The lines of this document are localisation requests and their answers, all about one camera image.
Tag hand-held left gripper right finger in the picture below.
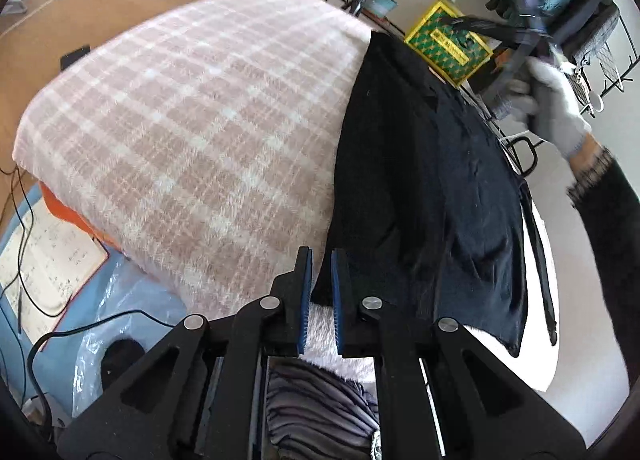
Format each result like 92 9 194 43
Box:
330 248 586 460

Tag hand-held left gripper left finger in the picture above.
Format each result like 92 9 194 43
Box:
55 246 314 460

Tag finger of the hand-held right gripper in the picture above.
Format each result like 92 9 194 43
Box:
440 14 516 41

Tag black pants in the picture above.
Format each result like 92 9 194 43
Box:
310 31 558 358

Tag person's right forearm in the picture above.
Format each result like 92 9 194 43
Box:
567 132 640 391

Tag person's right hand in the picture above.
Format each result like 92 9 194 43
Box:
505 60 593 161

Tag yellow crate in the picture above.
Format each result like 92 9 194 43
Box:
404 0 493 87

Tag grey plaid coat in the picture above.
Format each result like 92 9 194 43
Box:
570 5 622 67

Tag black blazer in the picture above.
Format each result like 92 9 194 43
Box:
575 0 611 31

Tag grey striped garment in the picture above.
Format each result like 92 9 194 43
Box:
265 359 382 460

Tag clear plastic bag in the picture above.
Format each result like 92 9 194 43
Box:
70 260 188 416

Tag pink plaid blanket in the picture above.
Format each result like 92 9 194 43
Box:
12 0 382 382

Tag white printed paper sheet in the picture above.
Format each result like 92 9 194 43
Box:
0 200 108 336

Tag light blue sheet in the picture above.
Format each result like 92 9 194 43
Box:
0 182 188 428

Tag black cable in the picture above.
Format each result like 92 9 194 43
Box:
27 309 176 391
0 165 71 338

